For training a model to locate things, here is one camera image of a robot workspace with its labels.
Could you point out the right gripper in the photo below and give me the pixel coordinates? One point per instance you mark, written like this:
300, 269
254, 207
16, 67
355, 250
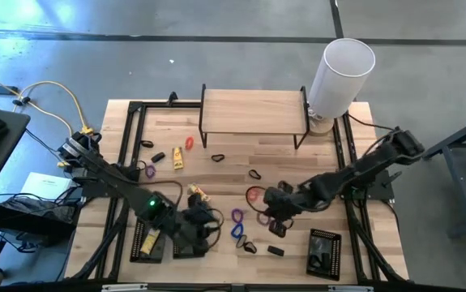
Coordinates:
285, 203

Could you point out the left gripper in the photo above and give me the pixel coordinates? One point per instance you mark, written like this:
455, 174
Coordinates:
196, 215

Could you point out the beige packet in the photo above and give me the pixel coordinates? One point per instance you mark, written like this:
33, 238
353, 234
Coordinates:
198, 192

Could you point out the small black block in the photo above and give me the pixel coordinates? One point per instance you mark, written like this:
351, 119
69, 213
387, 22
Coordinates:
275, 250

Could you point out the yellow crayon box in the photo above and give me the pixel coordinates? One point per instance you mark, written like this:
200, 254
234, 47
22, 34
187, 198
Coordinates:
150, 242
178, 159

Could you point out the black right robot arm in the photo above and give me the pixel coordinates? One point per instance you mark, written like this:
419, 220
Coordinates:
358, 174

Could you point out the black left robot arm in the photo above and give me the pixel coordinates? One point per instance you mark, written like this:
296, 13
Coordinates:
115, 178

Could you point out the black plastic mesh basket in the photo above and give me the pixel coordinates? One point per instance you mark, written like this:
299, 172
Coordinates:
135, 243
192, 257
336, 251

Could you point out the wooden shelf riser black legs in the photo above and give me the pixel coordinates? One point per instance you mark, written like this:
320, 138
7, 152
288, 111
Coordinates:
253, 111

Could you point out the white bar fixture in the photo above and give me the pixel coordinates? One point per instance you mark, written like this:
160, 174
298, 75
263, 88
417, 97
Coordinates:
123, 288
350, 288

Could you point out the white shade table lamp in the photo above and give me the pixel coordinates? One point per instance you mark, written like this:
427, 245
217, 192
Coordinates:
338, 81

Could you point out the black metal base beam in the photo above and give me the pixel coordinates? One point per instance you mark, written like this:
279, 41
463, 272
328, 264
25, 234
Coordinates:
22, 221

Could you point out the black side table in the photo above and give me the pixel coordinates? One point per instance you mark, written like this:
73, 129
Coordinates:
9, 138

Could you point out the black metal rig frame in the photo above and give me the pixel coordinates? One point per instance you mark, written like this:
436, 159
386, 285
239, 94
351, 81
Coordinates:
133, 134

